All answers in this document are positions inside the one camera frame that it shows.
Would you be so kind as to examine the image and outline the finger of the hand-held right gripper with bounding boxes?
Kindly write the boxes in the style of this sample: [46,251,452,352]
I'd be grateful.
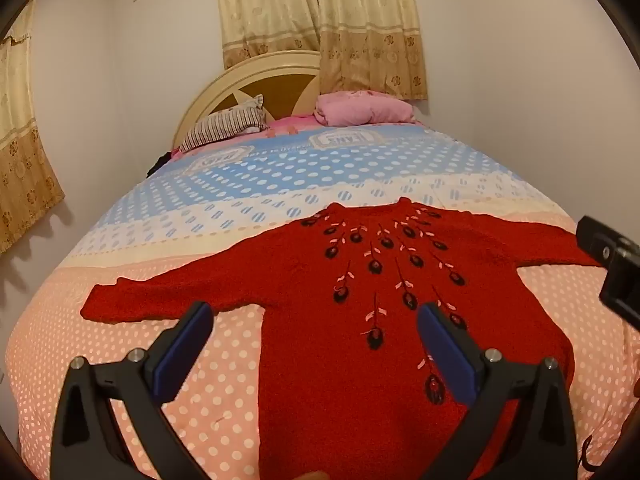
[599,239,640,332]
[576,216,627,267]

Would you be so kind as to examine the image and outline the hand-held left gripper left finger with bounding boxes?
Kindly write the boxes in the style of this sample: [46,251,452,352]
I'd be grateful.
[50,301,215,480]

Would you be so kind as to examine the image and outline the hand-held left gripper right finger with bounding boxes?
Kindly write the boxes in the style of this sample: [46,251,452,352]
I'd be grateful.
[417,302,578,480]

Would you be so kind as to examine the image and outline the red knit sweater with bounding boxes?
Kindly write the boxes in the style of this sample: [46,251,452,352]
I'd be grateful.
[80,197,608,480]

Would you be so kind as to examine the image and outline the polka dot bedspread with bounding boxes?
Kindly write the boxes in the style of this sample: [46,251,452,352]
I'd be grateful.
[5,122,640,480]

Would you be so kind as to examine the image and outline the dark cloth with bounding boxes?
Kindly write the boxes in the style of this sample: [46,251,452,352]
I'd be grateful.
[146,152,173,178]

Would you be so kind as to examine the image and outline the striped pillow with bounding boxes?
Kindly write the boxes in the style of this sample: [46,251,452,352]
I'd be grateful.
[179,94,268,153]

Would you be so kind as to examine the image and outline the pink bed sheet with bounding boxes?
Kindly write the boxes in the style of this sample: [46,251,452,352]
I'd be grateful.
[267,113,321,135]

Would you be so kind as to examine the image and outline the beige floral curtain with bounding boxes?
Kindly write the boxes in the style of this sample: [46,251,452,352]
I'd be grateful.
[315,0,429,101]
[212,0,321,71]
[0,0,66,256]

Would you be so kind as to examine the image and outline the pink pillow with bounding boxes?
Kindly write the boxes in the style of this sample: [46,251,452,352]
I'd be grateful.
[314,91,416,127]

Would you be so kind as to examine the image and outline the cream wooden headboard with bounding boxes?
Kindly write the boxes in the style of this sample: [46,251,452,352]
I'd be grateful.
[172,50,321,146]

